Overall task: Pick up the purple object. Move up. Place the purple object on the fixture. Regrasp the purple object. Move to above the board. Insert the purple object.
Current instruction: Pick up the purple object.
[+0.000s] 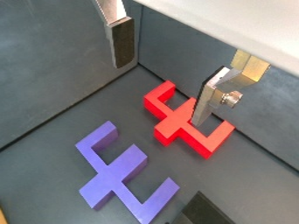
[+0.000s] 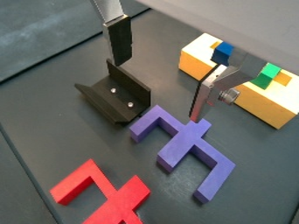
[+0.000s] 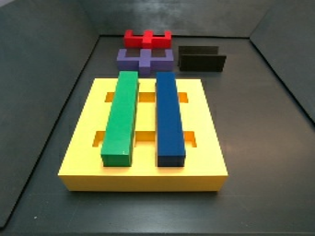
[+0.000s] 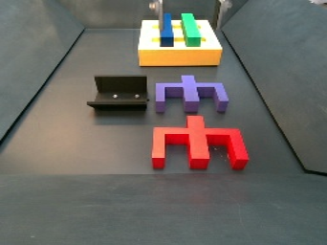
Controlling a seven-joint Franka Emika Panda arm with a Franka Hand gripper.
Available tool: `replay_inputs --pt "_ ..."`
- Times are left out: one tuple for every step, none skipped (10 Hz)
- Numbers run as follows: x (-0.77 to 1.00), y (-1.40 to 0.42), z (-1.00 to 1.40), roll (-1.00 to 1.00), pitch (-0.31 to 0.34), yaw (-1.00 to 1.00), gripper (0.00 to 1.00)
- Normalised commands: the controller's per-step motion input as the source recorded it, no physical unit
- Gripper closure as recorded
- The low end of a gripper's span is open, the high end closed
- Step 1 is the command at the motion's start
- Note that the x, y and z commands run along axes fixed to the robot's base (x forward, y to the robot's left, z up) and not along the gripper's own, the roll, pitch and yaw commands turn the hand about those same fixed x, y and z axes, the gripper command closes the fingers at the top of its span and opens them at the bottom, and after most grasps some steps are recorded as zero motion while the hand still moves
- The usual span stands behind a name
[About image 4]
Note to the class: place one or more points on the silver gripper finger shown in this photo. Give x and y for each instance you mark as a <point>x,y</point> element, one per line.
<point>156,6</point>
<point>223,6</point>

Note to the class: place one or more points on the purple fork-shaped block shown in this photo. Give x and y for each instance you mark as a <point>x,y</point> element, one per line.
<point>191,91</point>

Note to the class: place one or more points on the yellow slotted board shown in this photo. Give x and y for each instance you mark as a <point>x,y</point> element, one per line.
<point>179,55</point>

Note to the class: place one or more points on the black angle fixture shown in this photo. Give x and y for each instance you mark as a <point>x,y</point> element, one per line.
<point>120,92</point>

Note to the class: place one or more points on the blue bar block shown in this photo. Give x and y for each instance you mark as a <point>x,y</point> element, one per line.
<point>167,33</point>

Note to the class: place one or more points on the green bar block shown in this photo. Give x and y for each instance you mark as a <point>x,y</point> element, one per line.
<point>191,33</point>

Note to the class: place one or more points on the red fork-shaped block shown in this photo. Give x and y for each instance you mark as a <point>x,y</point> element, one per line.
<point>197,138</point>

